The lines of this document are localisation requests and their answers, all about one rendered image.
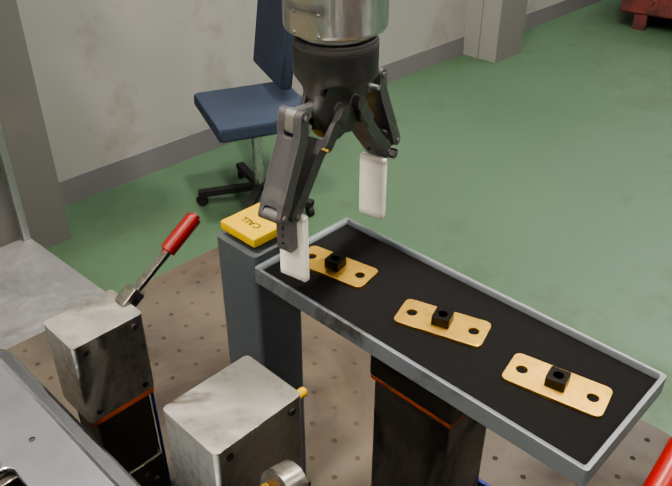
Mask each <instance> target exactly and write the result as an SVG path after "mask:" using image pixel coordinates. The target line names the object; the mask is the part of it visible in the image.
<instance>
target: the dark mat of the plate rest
mask: <svg viewBox="0 0 672 486"><path fill-rule="evenodd" d="M311 246H319V247H321V248H324V249H326V250H329V251H332V252H335V253H338V254H340V255H343V256H346V257H347V258H350V259H352V260H355V261H358V262H360V263H363V264H365V265H368V266H371V267H373V268H376V269H377V270H378V274H377V275H376V276H375V277H374V278H373V279H372V280H371V281H370V282H369V283H368V284H367V285H365V286H364V287H363V288H362V289H354V288H352V287H349V286H347V285H344V284H342V283H339V282H337V281H334V280H332V279H329V278H327V277H324V276H322V275H320V274H317V273H315V272H312V271H310V270H309V275H310V279H309V280H308V281H307V282H303V281H301V280H298V279H296V278H294V277H291V276H289V275H286V274H284V273H282V272H281V264H280V261H279V262H277V263H275V264H274V265H272V266H270V267H268V268H266V269H264V270H265V271H266V272H268V273H270V274H271V275H273V276H275V277H276V278H278V279H279V280H281V281H283V282H284V283H286V284H288V285H289V286H291V287H293V288H294V289H296V290H298V291H299V292H301V293H302V294H304V295H306V296H307V297H309V298H311V299H312V300H314V301H316V302H317V303H319V304H321V305H322V306H324V307H325V308H327V309H329V310H330V311H332V312H334V313H335V314H337V315H339V316H340V317H342V318H344V319H345V320H347V321H348V322H350V323H352V324H353V325H355V326H357V327H358V328H360V329H362V330H363V331H365V332H367V333H368V334H370V335H371V336H373V337H375V338H376V339H378V340H380V341H381V342H383V343H385V344H386V345H388V346H389V347H391V348H393V349H394V350H396V351H398V352H399V353H401V354H403V355H404V356H406V357H408V358H409V359H411V360H412V361H414V362H416V363H417V364H419V365H421V366H422V367H424V368H426V369H427V370H429V371H431V372H432V373H434V374H435V375H437V376H439V377H440V378H442V379H444V380H445V381H447V382H449V383H450V384H452V385H454V386H455V387H457V388H458V389H460V390H462V391H463V392H465V393H467V394H468V395H470V396H472V397H473V398H475V399H477V400H478V401H480V402H481V403H483V404H485V405H486V406H488V407H490V408H491V409H493V410H495V411H496V412H498V413H500V414H501V415H503V416H504V417H506V418H508V419H509V420H511V421H513V422H514V423H516V424H518V425H519V426H521V427H523V428H524V429H526V430H527V431H529V432H531V433H532V434H534V435H536V436H537V437H539V438H541V439H542V440H544V441H546V442H547V443H549V444H550V445H552V446H554V447H555V448H557V449H559V450H560V451H562V452H564V453H565V454H567V455H569V456H570V457H572V458H573V459H575V460H577V461H578V462H580V463H582V464H583V465H586V464H587V463H588V462H589V461H590V460H591V459H592V458H593V456H594V455H595V454H596V453H597V452H598V450H599V449H600V448H601V447H602V446H603V444H604V443H605V442H606V441H607V440H608V438H609V437H610V436H611V435H612V434H613V432H614V431H615V430H616V429H617V428H618V427H619V425H620V424H621V423H622V422H623V421H624V419H625V418H626V417H627V416H628V415H629V413H630V412H631V411H632V410H633V409H634V407H635V406H636V405H637V404H638V403H639V402H640V400H641V399H642V398H643V397H644V396H645V394H646V393H647V392H648V391H649V390H650V388H651V387H652V386H653V385H654V384H655V382H656V381H657V379H655V378H653V377H651V376H649V375H647V374H645V373H643V372H641V371H639V370H637V369H635V368H633V367H631V366H629V365H627V364H625V363H623V362H621V361H619V360H617V359H615V358H613V357H611V356H609V355H607V354H605V353H603V352H601V351H599V350H597V349H595V348H593V347H591V346H589V345H587V344H585V343H583V342H581V341H579V340H577V339H575V338H573V337H571V336H569V335H567V334H565V333H563V332H561V331H559V330H557V329H555V328H553V327H551V326H549V325H547V324H545V323H543V322H541V321H539V320H537V319H535V318H533V317H531V316H529V315H527V314H525V313H523V312H521V311H519V310H517V309H515V308H513V307H511V306H509V305H507V304H505V303H503V302H501V301H499V300H497V299H495V298H493V297H491V296H489V295H487V294H485V293H483V292H481V291H479V290H477V289H475V288H473V287H471V286H469V285H467V284H465V283H463V282H461V281H459V280H457V279H455V278H453V277H451V276H449V275H447V274H445V273H443V272H441V271H439V270H437V269H435V268H433V267H431V266H429V265H427V264H425V263H423V262H421V261H419V260H417V259H415V258H413V257H411V256H409V255H407V254H405V253H403V252H401V251H399V250H397V249H395V248H393V247H391V246H389V245H387V244H385V243H383V242H381V241H379V240H377V239H375V238H373V237H371V236H369V235H367V234H365V233H363V232H361V231H359V230H357V229H355V228H353V227H351V226H349V225H345V226H343V227H341V228H339V229H337V230H336V231H334V232H332V233H330V234H328V235H326V236H325V237H323V238H321V239H319V240H317V241H315V242H314V243H312V244H310V245H309V247H311ZM408 299H413V300H417V301H420V302H423V303H427V304H430V305H434V306H437V307H442V308H445V309H449V310H452V311H454V312H457V313H461V314H464V315H467V316H471V317H474V318H477V319H481V320H484V321H487V322H489V323H490V324H491V329H490V331H489V333H488V335H487V337H486V339H485V341H484V343H483V345H482V347H480V348H472V347H469V346H465V345H462V344H459V343H456V342H453V341H449V340H446V339H443V338H440V337H437V336H433V335H430V334H427V333H424V332H421V331H417V330H414V329H411V328H408V327H405V326H401V325H398V324H396V323H395V322H394V317H395V316H396V314H397V313H398V311H399V310H400V308H401V307H402V305H403V304H404V303H405V301H406V300H408ZM518 353H521V354H524V355H527V356H529V357H532V358H535V359H537V360H540V361H542V362H545V363H548V364H550V365H553V366H555V367H558V368H561V369H563V370H566V371H568V372H571V373H574V374H576V375H579V376H581V377H584V378H586V379H589V380H592V381H594V382H597V383H599V384H602V385H605V386H607V387H609V388H610V389H611V390H612V392H613V393H612V397H611V399H610V401H609V403H608V405H607V408H606V410H605V412H604V414H603V416H602V417H601V418H599V419H595V418H592V417H590V416H587V415H585V414H582V413H580V412H577V411H575V410H572V409H570V408H568V407H565V406H563V405H560V404H558V403H555V402H553V401H551V400H548V399H546V398H543V397H541V396H538V395H536V394H533V393H531V392H529V391H526V390H524V389H521V388H519V387H516V386H514V385H511V384H509V383H507V382H505V381H503V379H502V374H503V372H504V370H505V369H506V367H507V366H508V364H509V363H510V361H511V360H512V358H513V357H514V355H515V354H518Z"/></svg>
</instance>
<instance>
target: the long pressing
mask: <svg viewBox="0 0 672 486"><path fill-rule="evenodd" d="M30 438H36V439H35V440H34V441H33V442H29V439H30ZM7 471H11V472H13V473H15V475H16V476H17V477H18V478H19V480H20V481H21V482H22V483H23V485H24V486H141V485H140V484H139V483H138V482H137V481H136V480H135V479H134V478H133V477H132V476H131V475H130V474H129V473H128V472H127V471H126V470H125V469H124V468H123V467H122V466H121V465H120V464H119V462H118V461H117V460H116V459H115V458H114V457H113V456H112V455H111V454H110V453H109V452H108V451H107V450H106V449H105V448H104V447H103V446H102V445H101V444H100V443H99V442H98V441H97V440H96V439H95V438H94V437H93V436H92V435H91V434H90V433H89V432H88V431H87V429H86V428H85V427H84V426H83V425H82V424H81V423H80V422H79V421H78V420H77V419H76V418H75V417H74V416H73V415H72V414H71V413H70V412H69V411H68V410H67V409H66V408H65V407H64V406H63V405H62V404H61V403H60V402H59V401H58V400H57V399H56V398H55V396H54V395H53V394H52V393H51V392H50V391H49V390H48V389H47V388H46V387H45V386H44V385H43V384H42V383H41V382H40V381H39V380H38V379H37V378H36V377H35V376H34V375H33V374H32V373H31V372H30V371H29V370H28V369H27V368H26V367H25V366H24V365H23V363H22V362H21V361H20V360H19V359H18V358H17V357H16V356H15V355H14V354H12V353H11V352H10V351H7V350H5V349H0V474H1V473H4V472H7Z"/></svg>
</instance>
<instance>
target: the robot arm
mask: <svg viewBox="0 0 672 486"><path fill-rule="evenodd" d="M282 18H283V26H284V28H285V29H286V30H287V31H288V32H289V33H290V34H292V35H294V36H293V37H292V64H293V74H294V76H295V77H296V79H297V80H298V81H299V82H300V84H301V85H302V87H303V96H302V100H301V103H300V105H299V106H296V107H289V106H285V105H282V106H280V108H279V110H278V117H277V135H276V139H275V143H274V147H273V152H272V156H271V160H270V164H269V168H268V172H267V176H266V180H265V184H264V189H263V193H262V197H261V201H260V205H259V209H258V216H259V217H260V218H263V219H265V220H268V221H271V222H273V223H276V228H277V245H278V247H279V248H280V264H281V272H282V273H284V274H286V275H289V276H291V277H294V278H296V279H298V280H301V281H303V282H307V281H308V280H309V279H310V275H309V236H308V216H307V215H304V214H302V213H303V210H304V207H305V205H306V202H307V200H308V197H309V195H310V192H311V190H312V187H313V185H314V182H315V180H316V177H317V175H318V172H319V169H320V167H321V164H322V162H323V159H324V157H325V155H326V153H328V152H331V151H332V149H333V147H334V145H335V142H336V140H337V139H339V138H340V137H341V136H342V135H343V134H344V133H346V132H350V131H352V132H353V134H354V135H355V136H356V138H357V139H358V141H359V142H360V143H361V145H362V146H363V147H364V149H365V150H366V151H367V152H369V153H366V152H362V153H361V154H360V175H359V212H361V213H364V214H367V215H370V216H372V217H375V218H378V219H381V220H382V219H383V218H385V209H386V184H387V158H390V159H395V158H396V157H397V154H398V149H397V148H393V147H391V146H392V145H398V144H399V142H400V138H401V137H400V133H399V129H398V125H397V122H396V118H395V115H394V111H393V107H392V104H391V100H390V96H389V93H388V89H387V70H386V69H385V68H382V67H379V42H380V38H379V36H378V35H379V34H381V33H382V32H383V31H384V30H385V29H386V28H387V26H388V23H389V0H282ZM311 129H312V131H313V132H314V134H315V135H317V136H319V137H322V138H323V139H318V138H315V137H311V136H309V133H310V131H311ZM291 206H292V207H291Z"/></svg>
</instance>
